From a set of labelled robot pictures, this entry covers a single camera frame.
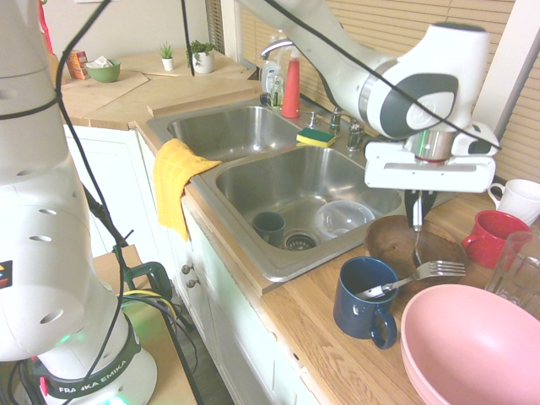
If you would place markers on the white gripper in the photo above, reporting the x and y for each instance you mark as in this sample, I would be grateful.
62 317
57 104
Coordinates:
388 171

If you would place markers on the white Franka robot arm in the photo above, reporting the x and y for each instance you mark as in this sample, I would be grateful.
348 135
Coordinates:
46 253

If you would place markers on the metal sink drain strainer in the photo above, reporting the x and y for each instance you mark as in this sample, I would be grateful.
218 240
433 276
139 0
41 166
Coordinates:
300 241

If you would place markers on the stainless steel double sink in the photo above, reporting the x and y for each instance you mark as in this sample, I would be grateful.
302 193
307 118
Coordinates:
253 185

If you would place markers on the brown wooden plate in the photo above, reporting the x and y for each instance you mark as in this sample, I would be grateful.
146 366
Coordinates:
392 244

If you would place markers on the clear plastic container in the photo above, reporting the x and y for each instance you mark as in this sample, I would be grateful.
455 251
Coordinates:
348 215

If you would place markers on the red mug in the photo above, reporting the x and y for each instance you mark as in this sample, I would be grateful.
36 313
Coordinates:
493 240

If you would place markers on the chrome sprayer fitting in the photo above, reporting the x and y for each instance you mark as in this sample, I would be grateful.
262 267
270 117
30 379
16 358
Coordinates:
355 137

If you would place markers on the white mug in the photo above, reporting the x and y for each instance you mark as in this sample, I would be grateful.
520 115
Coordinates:
521 200

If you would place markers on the clear drinking glass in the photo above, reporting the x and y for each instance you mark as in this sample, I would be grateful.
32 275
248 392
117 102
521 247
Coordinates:
516 270

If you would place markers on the narrow beige window blind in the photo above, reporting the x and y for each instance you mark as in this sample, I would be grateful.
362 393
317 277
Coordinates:
521 139

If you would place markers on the yellow green sponge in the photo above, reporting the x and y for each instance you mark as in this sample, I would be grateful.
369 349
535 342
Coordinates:
315 137

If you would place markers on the navy blue mug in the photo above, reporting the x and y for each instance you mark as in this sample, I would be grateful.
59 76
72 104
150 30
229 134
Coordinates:
354 320

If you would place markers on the metal soap dispenser pump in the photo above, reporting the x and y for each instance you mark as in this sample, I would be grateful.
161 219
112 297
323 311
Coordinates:
313 120

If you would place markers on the pink bowl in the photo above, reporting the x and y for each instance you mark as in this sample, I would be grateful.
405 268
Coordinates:
411 379
472 337

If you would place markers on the dark green mug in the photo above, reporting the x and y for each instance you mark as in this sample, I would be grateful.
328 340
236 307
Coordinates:
269 225

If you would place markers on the red squeeze bottle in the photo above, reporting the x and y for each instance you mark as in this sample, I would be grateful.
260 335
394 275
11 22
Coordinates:
291 93

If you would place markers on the clear soap bottle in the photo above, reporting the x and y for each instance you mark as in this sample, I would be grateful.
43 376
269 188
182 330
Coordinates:
272 82

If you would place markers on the chrome kitchen faucet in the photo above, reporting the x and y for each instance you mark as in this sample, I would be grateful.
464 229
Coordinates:
274 46

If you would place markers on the round metal cabinet knob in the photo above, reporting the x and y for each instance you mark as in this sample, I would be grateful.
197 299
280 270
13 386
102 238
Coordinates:
187 268
192 283

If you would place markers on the yellow dish cloth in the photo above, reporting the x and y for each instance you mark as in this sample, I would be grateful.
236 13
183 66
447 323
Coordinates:
173 181

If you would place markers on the leafy succulent white pot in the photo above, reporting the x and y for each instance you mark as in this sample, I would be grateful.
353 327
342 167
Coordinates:
204 61

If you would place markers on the green clamp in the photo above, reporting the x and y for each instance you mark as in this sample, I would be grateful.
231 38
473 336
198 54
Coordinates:
147 272

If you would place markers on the small spiky plant white pot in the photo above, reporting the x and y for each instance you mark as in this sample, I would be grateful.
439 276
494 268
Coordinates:
167 59

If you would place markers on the white kitchen cabinet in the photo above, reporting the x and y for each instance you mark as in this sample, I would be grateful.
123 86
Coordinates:
122 177

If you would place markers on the wooden robot mounting table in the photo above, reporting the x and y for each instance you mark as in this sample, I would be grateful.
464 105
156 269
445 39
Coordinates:
164 371

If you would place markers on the large wooden cutting board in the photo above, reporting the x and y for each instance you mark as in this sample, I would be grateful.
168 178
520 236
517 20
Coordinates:
101 99

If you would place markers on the green bowl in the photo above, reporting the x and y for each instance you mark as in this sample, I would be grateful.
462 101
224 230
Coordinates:
104 73

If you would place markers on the crumpled white paper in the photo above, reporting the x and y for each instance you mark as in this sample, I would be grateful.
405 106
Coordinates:
99 63

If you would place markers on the orange cardboard box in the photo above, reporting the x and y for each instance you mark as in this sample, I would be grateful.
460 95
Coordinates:
77 63

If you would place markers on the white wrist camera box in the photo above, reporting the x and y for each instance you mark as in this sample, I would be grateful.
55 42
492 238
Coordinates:
478 143

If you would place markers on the black camera stand pole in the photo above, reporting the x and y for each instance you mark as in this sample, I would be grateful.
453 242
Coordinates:
109 225

